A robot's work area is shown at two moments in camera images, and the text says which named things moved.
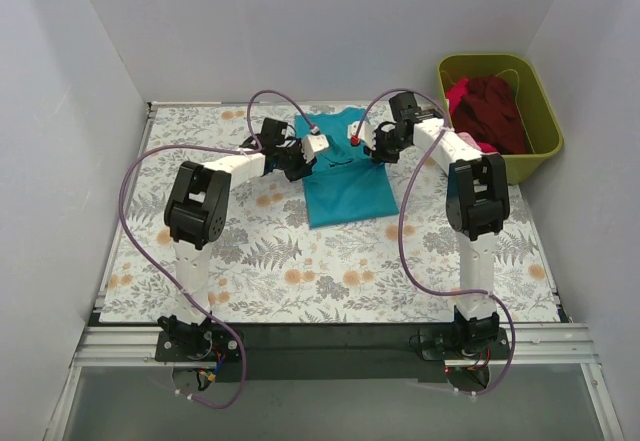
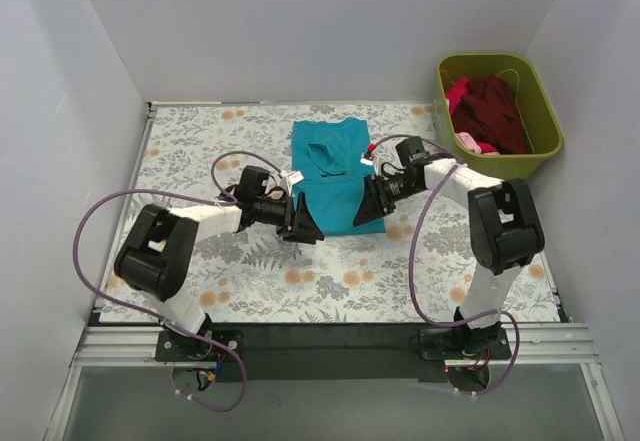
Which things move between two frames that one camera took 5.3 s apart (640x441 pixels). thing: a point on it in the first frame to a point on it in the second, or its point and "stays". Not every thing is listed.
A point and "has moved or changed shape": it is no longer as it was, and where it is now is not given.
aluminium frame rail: [133, 346] stays
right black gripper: [382, 143] to [376, 193]
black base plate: [258, 351] stays
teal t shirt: [347, 184] has moved or changed shape
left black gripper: [295, 164] to [291, 216]
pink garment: [456, 92] stays
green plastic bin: [538, 120] stays
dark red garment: [487, 110] stays
